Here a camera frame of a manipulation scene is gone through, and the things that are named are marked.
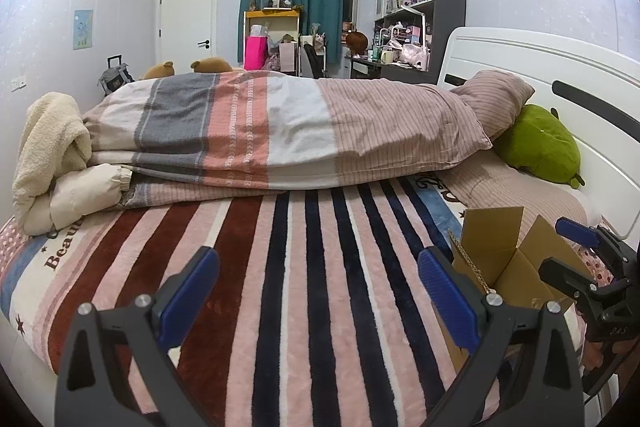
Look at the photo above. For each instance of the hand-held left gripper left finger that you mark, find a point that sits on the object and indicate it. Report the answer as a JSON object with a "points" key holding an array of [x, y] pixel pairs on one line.
{"points": [[190, 294]]}

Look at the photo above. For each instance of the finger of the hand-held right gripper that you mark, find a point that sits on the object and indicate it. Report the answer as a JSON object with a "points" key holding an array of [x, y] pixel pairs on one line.
{"points": [[565, 274], [575, 229]]}

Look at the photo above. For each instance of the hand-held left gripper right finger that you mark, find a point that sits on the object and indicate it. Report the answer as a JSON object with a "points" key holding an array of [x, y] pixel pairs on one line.
{"points": [[445, 302]]}

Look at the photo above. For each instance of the brown cardboard box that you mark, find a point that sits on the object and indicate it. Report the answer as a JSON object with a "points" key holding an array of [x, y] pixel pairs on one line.
{"points": [[520, 267]]}

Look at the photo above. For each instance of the person's right hand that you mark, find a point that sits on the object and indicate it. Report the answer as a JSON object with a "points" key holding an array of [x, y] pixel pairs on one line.
{"points": [[594, 354]]}

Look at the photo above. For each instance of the flat pink striped pillow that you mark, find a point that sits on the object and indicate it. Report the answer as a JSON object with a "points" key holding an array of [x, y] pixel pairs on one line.
{"points": [[515, 192]]}

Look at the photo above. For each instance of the green plush toy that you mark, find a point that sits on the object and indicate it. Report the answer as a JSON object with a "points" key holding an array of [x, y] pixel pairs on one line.
{"points": [[542, 144]]}

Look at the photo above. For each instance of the striped plush blanket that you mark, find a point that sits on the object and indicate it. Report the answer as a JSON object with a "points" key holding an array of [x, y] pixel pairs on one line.
{"points": [[310, 287]]}

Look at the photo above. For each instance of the cream puffy jacket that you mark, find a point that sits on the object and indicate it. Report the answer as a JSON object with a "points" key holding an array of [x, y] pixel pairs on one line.
{"points": [[85, 194]]}

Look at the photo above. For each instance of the white bed headboard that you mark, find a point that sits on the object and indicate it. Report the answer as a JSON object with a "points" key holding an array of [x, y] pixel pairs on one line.
{"points": [[590, 67]]}

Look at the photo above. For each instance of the folded striped quilt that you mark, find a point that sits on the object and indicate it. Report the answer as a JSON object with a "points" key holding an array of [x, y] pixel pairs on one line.
{"points": [[280, 132]]}

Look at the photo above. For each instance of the cream fleece blanket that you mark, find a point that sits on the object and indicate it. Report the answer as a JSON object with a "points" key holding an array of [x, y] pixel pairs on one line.
{"points": [[50, 142]]}

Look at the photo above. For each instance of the brown teddy bear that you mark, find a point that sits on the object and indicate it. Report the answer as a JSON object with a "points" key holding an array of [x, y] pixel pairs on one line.
{"points": [[212, 65], [159, 70]]}

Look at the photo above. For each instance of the grey suitcase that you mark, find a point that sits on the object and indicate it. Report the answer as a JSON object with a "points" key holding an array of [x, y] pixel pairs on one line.
{"points": [[116, 79]]}

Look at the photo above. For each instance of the cluttered dark desk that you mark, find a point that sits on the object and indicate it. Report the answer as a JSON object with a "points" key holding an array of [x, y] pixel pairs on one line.
{"points": [[390, 69]]}

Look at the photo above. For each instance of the pink gift bag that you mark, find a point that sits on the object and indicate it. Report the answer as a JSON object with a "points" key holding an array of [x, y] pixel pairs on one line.
{"points": [[255, 53]]}

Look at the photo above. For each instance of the black desk chair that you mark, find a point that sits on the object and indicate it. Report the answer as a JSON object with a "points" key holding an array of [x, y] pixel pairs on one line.
{"points": [[312, 59]]}

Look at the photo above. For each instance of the white door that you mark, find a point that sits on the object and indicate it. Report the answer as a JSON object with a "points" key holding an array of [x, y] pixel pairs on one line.
{"points": [[187, 22]]}

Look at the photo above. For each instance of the brown wig head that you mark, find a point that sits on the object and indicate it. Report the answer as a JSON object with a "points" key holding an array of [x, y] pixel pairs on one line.
{"points": [[357, 43]]}

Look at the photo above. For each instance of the yellow topped shelf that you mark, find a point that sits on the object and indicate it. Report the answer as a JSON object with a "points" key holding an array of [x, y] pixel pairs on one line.
{"points": [[272, 14]]}

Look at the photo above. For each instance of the white wall switch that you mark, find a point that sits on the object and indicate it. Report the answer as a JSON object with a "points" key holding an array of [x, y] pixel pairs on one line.
{"points": [[18, 84]]}

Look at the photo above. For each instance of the small wall poster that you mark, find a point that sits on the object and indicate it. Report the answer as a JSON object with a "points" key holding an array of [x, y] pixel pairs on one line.
{"points": [[83, 29]]}

